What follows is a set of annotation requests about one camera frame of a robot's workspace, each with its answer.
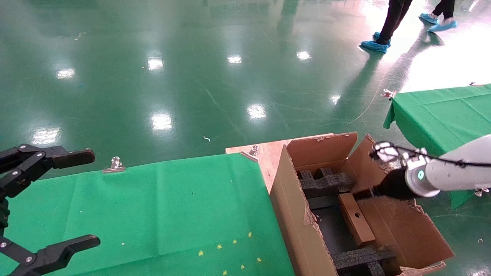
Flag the large green table cloth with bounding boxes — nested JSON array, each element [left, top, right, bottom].
[[0, 153, 296, 276]]

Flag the person legs black trousers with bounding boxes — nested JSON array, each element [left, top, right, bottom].
[[433, 0, 455, 20], [378, 0, 413, 43]]

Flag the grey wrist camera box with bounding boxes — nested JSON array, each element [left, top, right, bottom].
[[370, 141, 403, 163]]

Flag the large open cardboard carton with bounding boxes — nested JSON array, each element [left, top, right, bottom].
[[269, 131, 455, 276]]

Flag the green cloth on side table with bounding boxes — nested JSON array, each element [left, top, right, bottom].
[[383, 84, 491, 209]]

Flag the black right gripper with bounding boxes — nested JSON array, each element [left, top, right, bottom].
[[374, 168, 414, 200]]

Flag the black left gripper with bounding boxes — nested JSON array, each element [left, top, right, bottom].
[[0, 145, 101, 276]]

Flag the small brown cardboard box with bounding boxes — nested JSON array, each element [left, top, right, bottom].
[[338, 193, 376, 246]]

